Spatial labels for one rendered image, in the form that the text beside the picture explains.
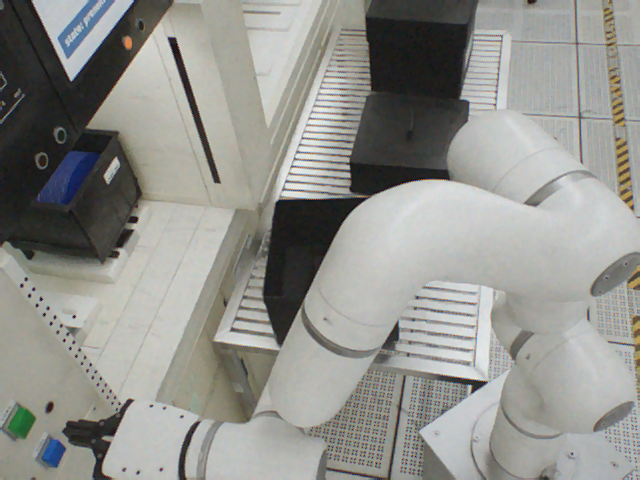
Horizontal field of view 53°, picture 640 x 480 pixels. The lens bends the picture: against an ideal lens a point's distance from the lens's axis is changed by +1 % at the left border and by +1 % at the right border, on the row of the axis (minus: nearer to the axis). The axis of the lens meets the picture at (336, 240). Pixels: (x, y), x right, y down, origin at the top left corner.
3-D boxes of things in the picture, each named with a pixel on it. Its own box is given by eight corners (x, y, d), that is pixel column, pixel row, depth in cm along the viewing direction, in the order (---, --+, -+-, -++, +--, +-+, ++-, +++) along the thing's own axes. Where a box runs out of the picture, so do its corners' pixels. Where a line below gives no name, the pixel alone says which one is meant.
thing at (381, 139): (461, 201, 163) (465, 163, 154) (348, 191, 169) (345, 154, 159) (469, 126, 182) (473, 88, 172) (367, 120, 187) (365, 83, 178)
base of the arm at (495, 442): (598, 462, 118) (624, 418, 104) (521, 523, 112) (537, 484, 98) (523, 384, 129) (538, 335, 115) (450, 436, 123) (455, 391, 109)
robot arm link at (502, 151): (546, 412, 95) (483, 329, 105) (615, 368, 95) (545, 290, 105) (505, 233, 56) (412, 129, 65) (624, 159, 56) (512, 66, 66)
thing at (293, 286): (273, 343, 140) (260, 298, 127) (285, 247, 158) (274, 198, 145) (400, 342, 138) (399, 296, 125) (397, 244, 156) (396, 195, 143)
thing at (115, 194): (106, 282, 137) (42, 175, 114) (22, 271, 141) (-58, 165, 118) (151, 201, 153) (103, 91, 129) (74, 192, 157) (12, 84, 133)
